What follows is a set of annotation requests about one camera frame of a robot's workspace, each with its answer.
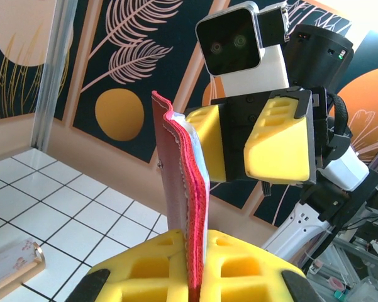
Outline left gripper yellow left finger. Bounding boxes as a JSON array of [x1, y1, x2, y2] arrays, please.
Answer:
[[65, 228, 189, 302]]

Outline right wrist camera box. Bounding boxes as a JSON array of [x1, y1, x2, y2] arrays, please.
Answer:
[[194, 1, 291, 96]]

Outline aluminium corner post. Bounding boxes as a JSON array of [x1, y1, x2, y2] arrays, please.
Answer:
[[30, 0, 76, 154]]

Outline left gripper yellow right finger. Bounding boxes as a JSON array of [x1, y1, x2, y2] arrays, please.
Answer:
[[200, 228, 323, 302]]

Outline pink floral VIP card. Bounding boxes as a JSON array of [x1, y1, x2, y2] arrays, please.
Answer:
[[0, 238, 36, 286]]

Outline copper metal card stand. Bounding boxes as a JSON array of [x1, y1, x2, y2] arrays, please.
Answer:
[[0, 240, 47, 295]]

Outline red leather card holder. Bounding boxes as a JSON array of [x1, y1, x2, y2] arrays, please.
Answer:
[[151, 90, 211, 302]]

